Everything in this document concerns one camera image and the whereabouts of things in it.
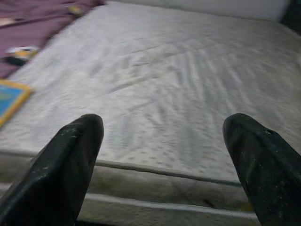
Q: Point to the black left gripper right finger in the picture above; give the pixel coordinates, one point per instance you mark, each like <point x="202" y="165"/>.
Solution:
<point x="268" y="169"/>

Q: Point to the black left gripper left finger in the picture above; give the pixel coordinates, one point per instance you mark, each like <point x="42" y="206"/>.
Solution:
<point x="58" y="169"/>

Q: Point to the blue yellow children's book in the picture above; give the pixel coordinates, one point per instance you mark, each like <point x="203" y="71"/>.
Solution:
<point x="9" y="96"/>

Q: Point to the white quilted mattress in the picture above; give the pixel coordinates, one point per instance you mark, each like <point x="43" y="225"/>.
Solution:
<point x="164" y="82"/>

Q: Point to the purple cartoon print blanket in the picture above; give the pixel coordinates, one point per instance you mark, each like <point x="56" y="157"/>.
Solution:
<point x="28" y="26"/>

